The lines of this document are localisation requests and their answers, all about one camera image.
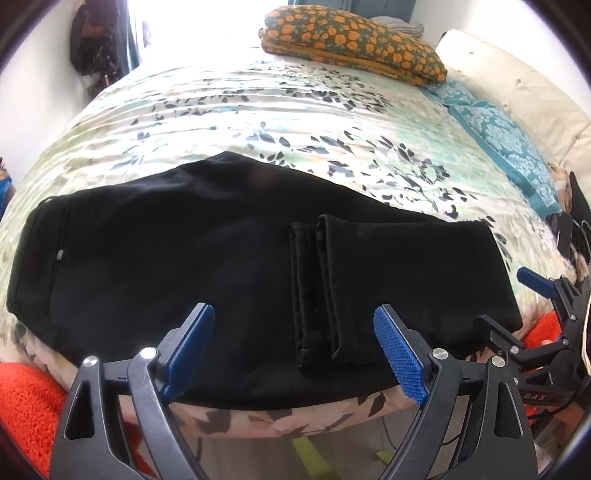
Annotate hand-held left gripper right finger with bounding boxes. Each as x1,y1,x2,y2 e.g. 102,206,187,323
373,304,539,480

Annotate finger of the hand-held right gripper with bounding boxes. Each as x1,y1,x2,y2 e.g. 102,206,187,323
516,266,583,320
474,314,567,366

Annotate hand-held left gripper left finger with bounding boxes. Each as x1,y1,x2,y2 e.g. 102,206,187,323
50,302,215,480

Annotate black pants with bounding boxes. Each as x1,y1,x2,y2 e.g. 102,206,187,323
7,150,525,411

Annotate black cloth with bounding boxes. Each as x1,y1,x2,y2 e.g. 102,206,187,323
566,171,591,223

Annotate large teal patterned pillow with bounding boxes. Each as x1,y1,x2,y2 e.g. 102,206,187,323
448,102,561,217

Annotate orange fleece clothing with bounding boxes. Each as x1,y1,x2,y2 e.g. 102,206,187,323
0,309,570,480

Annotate cream padded headboard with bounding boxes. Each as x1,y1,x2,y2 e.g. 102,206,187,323
436,28,591,171

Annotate small teal patterned pillow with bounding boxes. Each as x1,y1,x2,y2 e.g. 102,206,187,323
422,79,476,109

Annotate pile of clothes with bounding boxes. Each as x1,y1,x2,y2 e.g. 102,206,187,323
0,159,12,217

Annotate floral bedspread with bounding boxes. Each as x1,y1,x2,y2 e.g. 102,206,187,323
0,44,578,439

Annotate checked grey pillow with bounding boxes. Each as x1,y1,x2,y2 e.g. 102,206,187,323
369,16,424,38

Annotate pumpkin print folded quilt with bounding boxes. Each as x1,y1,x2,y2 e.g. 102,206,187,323
261,6,448,88

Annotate dark hanging clothes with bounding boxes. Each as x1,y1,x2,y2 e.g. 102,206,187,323
69,2,132,77

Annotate blue curtain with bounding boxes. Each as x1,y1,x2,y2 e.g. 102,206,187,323
288,0,411,21

